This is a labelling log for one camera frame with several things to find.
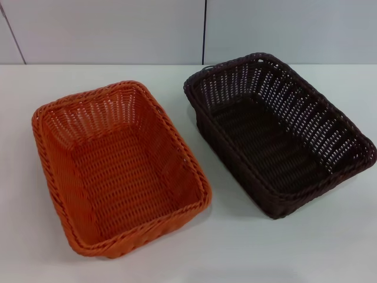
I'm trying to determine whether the dark brown woven plastic basket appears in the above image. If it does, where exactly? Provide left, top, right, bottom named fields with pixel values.
left=182, top=52, right=377, bottom=221

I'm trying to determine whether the orange woven plastic basket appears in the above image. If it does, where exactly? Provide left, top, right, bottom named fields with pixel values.
left=31, top=81, right=213, bottom=259

